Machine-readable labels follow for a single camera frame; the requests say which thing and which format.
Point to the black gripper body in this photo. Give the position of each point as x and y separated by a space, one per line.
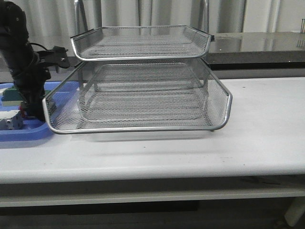
30 85

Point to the silver mesh tray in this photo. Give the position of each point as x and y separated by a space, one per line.
138 96
141 42

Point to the red emergency stop button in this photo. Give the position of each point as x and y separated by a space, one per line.
28 113

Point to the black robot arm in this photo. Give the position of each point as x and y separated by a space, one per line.
15 49

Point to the green terminal block component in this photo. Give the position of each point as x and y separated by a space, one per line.
11 97

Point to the white circuit breaker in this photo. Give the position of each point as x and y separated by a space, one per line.
11 120

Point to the blue plastic tray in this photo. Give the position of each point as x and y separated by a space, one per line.
34 129

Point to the dark counter behind table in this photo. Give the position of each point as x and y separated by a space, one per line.
228 51

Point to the white table leg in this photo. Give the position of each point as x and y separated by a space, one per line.
295 211

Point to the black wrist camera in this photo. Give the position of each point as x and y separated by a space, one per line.
56 57

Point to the silver metal rack frame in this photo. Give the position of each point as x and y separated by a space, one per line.
81 25

